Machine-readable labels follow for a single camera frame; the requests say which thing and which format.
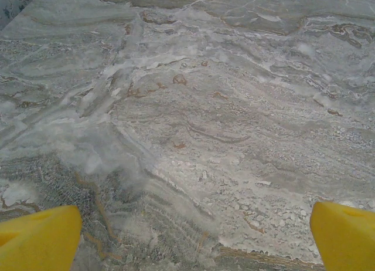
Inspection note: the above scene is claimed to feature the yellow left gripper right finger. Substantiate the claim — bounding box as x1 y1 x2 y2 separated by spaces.
309 201 375 271

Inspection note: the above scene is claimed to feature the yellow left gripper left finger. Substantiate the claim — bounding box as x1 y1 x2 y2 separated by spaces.
0 205 83 271

